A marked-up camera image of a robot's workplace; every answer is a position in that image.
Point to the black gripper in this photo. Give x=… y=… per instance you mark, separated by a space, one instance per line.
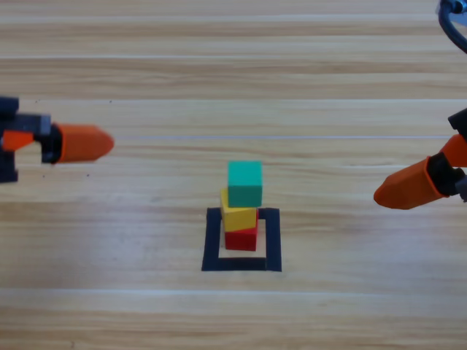
x=9 y=105
x=460 y=122

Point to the green wooden cube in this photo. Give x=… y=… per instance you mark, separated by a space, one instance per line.
x=244 y=182

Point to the yellow wooden cube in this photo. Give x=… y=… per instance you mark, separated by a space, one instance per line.
x=239 y=218

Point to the red wooden cube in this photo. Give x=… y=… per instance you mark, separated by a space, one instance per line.
x=241 y=242

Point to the black tape square outline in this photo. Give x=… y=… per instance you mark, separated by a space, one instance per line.
x=213 y=237

